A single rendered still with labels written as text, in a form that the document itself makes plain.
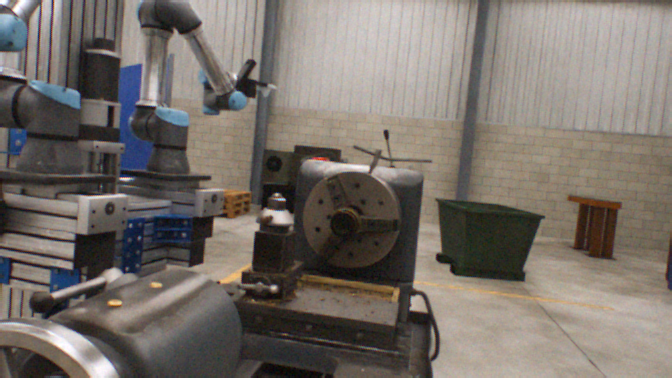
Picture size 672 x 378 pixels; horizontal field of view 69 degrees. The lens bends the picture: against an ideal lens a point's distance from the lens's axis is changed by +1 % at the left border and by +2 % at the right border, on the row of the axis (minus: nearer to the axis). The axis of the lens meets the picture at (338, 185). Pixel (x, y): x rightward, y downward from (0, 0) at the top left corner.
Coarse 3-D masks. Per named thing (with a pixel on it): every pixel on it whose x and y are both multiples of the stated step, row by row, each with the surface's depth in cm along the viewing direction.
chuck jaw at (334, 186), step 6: (330, 180) 156; (336, 180) 152; (330, 186) 152; (336, 186) 152; (330, 192) 152; (336, 192) 152; (342, 192) 152; (330, 198) 150; (336, 198) 150; (342, 198) 149; (336, 204) 149; (342, 204) 147; (348, 204) 153; (336, 210) 148
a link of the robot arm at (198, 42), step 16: (160, 0) 172; (176, 0) 172; (160, 16) 174; (176, 16) 172; (192, 16) 174; (192, 32) 175; (192, 48) 180; (208, 48) 181; (208, 64) 183; (224, 80) 188; (224, 96) 191; (240, 96) 193
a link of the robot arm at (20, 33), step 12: (0, 0) 103; (12, 0) 104; (24, 0) 107; (36, 0) 110; (0, 12) 101; (12, 12) 103; (24, 12) 106; (0, 24) 98; (12, 24) 100; (24, 24) 104; (0, 36) 99; (12, 36) 100; (24, 36) 104; (0, 48) 100; (12, 48) 101
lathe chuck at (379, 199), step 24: (312, 192) 157; (360, 192) 154; (384, 192) 153; (312, 216) 157; (384, 216) 153; (312, 240) 158; (360, 240) 155; (384, 240) 154; (336, 264) 157; (360, 264) 155
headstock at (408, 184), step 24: (312, 168) 174; (336, 168) 173; (360, 168) 172; (384, 168) 173; (408, 192) 167; (408, 216) 167; (408, 240) 168; (312, 264) 174; (384, 264) 169; (408, 264) 168
